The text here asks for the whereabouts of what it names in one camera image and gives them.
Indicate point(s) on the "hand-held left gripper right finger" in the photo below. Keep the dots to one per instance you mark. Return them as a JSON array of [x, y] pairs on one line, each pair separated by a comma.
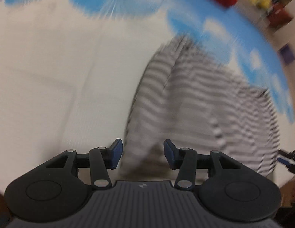
[[169, 155]]

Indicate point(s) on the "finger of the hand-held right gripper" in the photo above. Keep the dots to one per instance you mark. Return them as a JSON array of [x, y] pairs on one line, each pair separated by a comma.
[[283, 152], [285, 161]]

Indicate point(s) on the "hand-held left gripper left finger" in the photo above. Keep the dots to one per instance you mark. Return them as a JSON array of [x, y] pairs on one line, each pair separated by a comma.
[[116, 152]]

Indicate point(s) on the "black white striped hoodie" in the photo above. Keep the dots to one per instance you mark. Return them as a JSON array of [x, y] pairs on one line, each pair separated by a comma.
[[197, 99]]

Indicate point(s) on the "blue white patterned bed sheet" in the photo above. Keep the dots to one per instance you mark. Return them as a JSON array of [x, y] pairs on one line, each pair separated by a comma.
[[54, 76]]

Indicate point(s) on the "purple box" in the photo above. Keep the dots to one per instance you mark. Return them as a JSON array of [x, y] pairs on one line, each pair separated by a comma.
[[287, 54]]

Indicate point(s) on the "dark red bag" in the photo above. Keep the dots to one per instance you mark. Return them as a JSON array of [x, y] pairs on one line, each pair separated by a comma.
[[279, 15]]

